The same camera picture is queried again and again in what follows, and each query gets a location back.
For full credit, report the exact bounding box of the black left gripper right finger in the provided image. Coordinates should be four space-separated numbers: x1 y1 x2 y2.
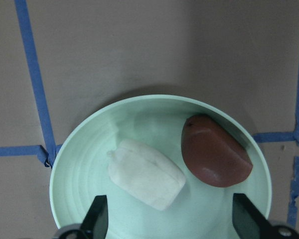
232 193 276 239

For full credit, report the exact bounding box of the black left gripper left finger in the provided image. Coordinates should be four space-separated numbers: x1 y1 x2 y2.
80 195 108 239

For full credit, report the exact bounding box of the brown steamed bun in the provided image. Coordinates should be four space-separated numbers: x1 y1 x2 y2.
181 115 253 188

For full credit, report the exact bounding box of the mint green plate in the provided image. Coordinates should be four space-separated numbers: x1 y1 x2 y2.
50 95 272 239

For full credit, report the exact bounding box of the white steamed bun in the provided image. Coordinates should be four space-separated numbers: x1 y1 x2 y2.
108 139 186 211

